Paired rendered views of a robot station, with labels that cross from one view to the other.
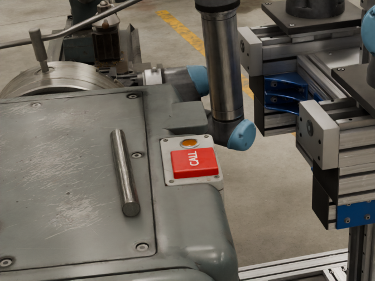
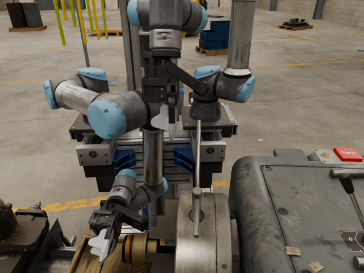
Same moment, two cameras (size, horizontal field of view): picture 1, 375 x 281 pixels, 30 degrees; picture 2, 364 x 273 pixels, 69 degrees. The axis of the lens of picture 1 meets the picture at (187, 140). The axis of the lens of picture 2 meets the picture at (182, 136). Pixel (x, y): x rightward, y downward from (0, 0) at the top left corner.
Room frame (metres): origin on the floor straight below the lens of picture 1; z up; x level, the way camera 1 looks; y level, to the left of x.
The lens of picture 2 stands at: (1.24, 0.71, 1.71)
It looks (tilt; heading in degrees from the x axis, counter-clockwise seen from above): 30 degrees down; 277
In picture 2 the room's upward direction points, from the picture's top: straight up
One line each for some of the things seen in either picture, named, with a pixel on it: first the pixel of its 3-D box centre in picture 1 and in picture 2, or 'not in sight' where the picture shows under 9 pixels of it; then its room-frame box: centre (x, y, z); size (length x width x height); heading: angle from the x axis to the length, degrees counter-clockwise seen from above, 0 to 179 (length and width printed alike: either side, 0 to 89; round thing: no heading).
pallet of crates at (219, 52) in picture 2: not in sight; (221, 37); (1.06, -7.08, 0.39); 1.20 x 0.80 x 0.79; 26
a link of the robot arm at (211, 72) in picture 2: not in sight; (208, 81); (1.26, -0.44, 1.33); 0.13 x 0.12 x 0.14; 154
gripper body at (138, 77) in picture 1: (118, 86); (109, 217); (1.54, 0.16, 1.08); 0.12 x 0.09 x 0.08; 94
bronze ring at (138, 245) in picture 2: not in sight; (142, 248); (1.41, 0.26, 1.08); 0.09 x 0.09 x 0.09; 4
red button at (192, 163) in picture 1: (193, 164); (347, 155); (0.82, -0.01, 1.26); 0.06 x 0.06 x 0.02; 4
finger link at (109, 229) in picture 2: not in sight; (110, 228); (1.51, 0.21, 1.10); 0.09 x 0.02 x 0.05; 94
